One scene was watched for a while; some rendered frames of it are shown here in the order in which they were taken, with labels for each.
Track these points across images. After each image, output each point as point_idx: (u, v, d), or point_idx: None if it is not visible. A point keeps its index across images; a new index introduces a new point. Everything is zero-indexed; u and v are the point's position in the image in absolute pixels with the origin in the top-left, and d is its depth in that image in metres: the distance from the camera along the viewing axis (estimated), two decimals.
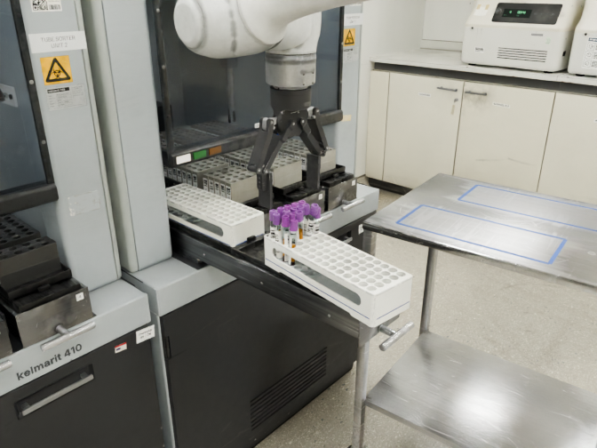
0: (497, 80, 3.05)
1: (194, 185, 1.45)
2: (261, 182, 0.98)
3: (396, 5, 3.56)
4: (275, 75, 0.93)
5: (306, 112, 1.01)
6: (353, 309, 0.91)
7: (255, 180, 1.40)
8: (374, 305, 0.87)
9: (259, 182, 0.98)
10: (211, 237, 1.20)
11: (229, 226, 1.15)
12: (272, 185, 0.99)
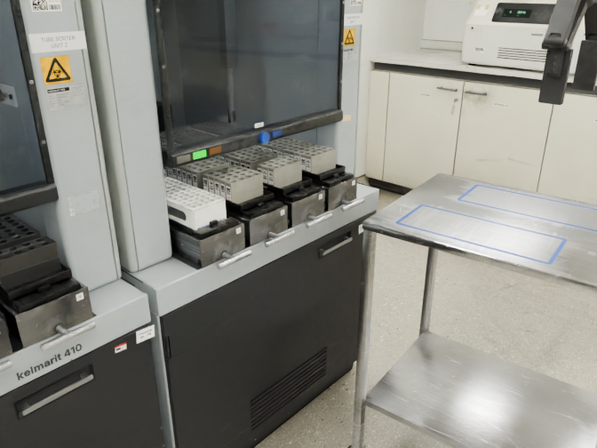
0: (497, 80, 3.05)
1: (194, 185, 1.45)
2: (558, 63, 0.68)
3: (396, 5, 3.56)
4: None
5: None
6: (182, 224, 1.27)
7: (255, 180, 1.40)
8: (194, 218, 1.23)
9: (553, 64, 0.69)
10: None
11: None
12: (569, 68, 0.69)
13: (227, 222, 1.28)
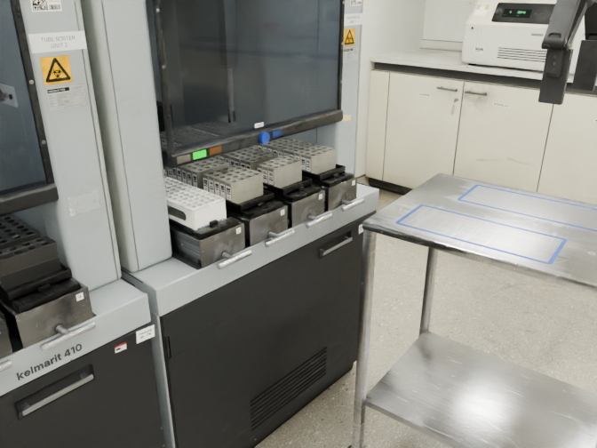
0: (497, 80, 3.05)
1: (194, 185, 1.45)
2: (558, 63, 0.68)
3: (396, 5, 3.56)
4: None
5: None
6: (182, 224, 1.27)
7: (255, 180, 1.40)
8: (194, 218, 1.23)
9: (553, 64, 0.69)
10: None
11: None
12: (569, 68, 0.69)
13: (227, 222, 1.28)
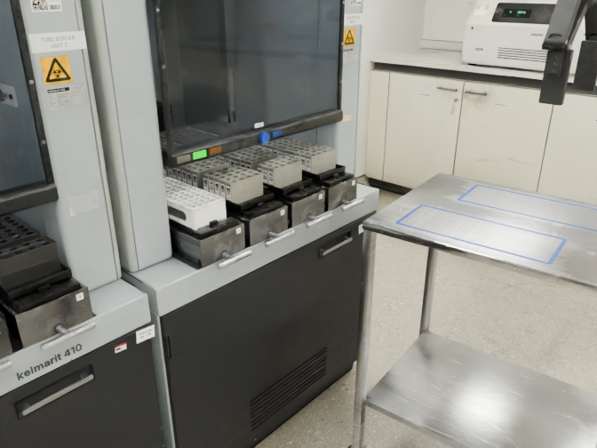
0: (497, 80, 3.05)
1: (194, 185, 1.45)
2: (559, 64, 0.68)
3: (396, 5, 3.56)
4: None
5: None
6: (182, 224, 1.27)
7: (255, 180, 1.40)
8: (194, 218, 1.23)
9: (553, 65, 0.69)
10: None
11: None
12: (569, 69, 0.69)
13: (227, 222, 1.28)
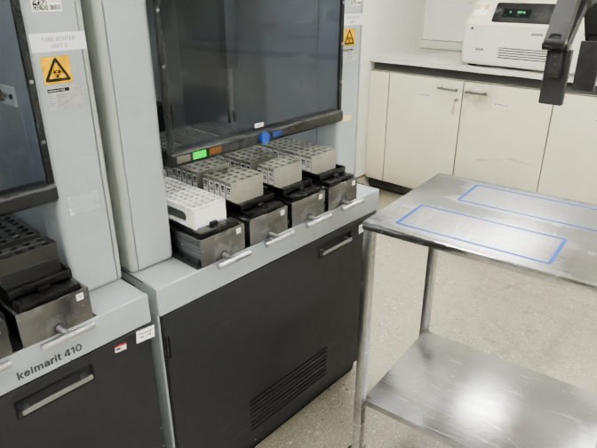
0: (497, 80, 3.05)
1: (194, 185, 1.45)
2: (559, 64, 0.68)
3: (396, 5, 3.56)
4: None
5: None
6: (182, 224, 1.27)
7: (255, 180, 1.40)
8: (194, 218, 1.23)
9: (553, 65, 0.69)
10: None
11: None
12: (569, 69, 0.69)
13: (227, 222, 1.28)
